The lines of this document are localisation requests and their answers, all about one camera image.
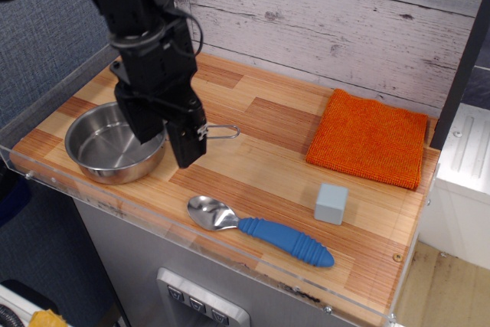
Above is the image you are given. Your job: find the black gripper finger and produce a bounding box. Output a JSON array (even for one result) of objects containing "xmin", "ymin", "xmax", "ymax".
[
  {"xmin": 166, "ymin": 106, "xmax": 207, "ymax": 168},
  {"xmin": 114, "ymin": 83, "xmax": 164, "ymax": 144}
]

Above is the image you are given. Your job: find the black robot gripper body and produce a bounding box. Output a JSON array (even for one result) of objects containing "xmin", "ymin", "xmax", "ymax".
[{"xmin": 112, "ymin": 18, "xmax": 203, "ymax": 124}]

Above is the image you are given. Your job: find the silver steel pan with handle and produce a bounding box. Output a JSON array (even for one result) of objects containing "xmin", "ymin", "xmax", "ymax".
[{"xmin": 64, "ymin": 101, "xmax": 241, "ymax": 185}]

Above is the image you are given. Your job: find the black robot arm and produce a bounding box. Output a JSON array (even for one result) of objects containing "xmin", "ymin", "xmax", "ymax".
[{"xmin": 93, "ymin": 0, "xmax": 207, "ymax": 168}]

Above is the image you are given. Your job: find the orange folded cloth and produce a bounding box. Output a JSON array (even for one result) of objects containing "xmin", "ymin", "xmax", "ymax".
[{"xmin": 305, "ymin": 89, "xmax": 428, "ymax": 190}]

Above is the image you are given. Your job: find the clear acrylic table guard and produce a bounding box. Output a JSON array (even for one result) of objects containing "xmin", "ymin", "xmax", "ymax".
[{"xmin": 1, "ymin": 48, "xmax": 439, "ymax": 326}]

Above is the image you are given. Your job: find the grey cube block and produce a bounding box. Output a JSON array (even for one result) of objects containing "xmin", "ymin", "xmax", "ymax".
[{"xmin": 314, "ymin": 183, "xmax": 348, "ymax": 225}]

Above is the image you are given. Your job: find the silver dispenser button panel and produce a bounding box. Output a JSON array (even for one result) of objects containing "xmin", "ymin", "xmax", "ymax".
[{"xmin": 156, "ymin": 267, "xmax": 251, "ymax": 326}]

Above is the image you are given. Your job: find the yellow and black bag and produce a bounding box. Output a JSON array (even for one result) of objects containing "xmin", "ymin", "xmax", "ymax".
[{"xmin": 0, "ymin": 303, "xmax": 70, "ymax": 327}]

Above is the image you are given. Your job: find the white appliance on right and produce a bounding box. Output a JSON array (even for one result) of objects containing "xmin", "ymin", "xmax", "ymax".
[{"xmin": 419, "ymin": 103, "xmax": 489, "ymax": 269}]

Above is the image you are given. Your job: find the spoon with blue handle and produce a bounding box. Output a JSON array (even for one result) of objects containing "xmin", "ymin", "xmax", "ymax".
[{"xmin": 188, "ymin": 195, "xmax": 335, "ymax": 268}]

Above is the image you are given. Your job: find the dark grey right post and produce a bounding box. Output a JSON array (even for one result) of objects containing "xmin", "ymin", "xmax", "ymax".
[{"xmin": 430, "ymin": 0, "xmax": 490, "ymax": 151}]

